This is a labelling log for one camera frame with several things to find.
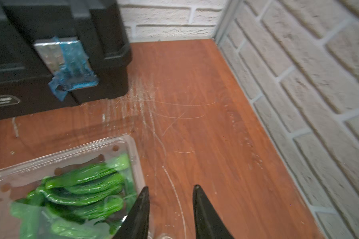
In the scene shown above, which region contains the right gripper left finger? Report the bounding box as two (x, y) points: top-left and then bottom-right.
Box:
(112, 186), (150, 239)

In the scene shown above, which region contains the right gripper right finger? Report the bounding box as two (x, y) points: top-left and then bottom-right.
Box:
(192, 185), (233, 239)

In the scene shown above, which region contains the clear pepper container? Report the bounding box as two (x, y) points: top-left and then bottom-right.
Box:
(0, 135), (146, 239)

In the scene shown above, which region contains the black grey toolbox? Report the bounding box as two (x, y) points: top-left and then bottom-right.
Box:
(0, 1), (132, 119)

